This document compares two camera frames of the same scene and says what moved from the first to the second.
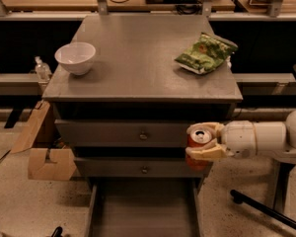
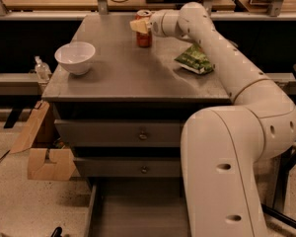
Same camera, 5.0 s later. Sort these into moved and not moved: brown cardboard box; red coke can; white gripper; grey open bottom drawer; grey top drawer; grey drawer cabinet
Moved: white gripper; red coke can
Not moved: grey open bottom drawer; brown cardboard box; grey top drawer; grey drawer cabinet
